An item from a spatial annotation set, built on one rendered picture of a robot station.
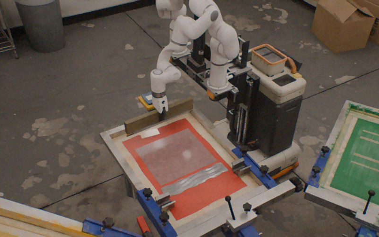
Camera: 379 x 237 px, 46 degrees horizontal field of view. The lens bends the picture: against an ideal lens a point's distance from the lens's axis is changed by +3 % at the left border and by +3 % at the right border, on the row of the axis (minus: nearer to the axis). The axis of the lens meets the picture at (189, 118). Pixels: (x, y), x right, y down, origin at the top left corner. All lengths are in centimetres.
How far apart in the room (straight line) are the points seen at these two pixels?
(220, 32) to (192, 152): 65
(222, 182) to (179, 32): 77
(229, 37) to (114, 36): 321
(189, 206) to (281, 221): 133
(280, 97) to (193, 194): 108
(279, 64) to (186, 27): 110
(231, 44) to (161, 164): 72
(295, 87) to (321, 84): 170
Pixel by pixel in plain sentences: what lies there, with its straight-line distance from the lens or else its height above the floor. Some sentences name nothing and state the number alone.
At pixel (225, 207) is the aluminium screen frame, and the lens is 206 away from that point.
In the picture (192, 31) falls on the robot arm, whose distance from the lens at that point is 205.
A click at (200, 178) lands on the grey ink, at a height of 96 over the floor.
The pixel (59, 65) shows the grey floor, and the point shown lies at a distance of 488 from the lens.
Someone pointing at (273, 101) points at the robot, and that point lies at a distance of 299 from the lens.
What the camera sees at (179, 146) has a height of 96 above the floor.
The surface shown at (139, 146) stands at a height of 96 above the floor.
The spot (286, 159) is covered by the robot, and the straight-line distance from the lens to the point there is 341.
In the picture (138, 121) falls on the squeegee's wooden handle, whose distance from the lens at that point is 227.
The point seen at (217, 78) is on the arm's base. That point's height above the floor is 121.
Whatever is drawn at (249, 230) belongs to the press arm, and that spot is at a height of 104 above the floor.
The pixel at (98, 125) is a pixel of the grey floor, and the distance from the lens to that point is 401.
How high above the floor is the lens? 261
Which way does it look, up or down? 40 degrees down
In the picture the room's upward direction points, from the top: 1 degrees clockwise
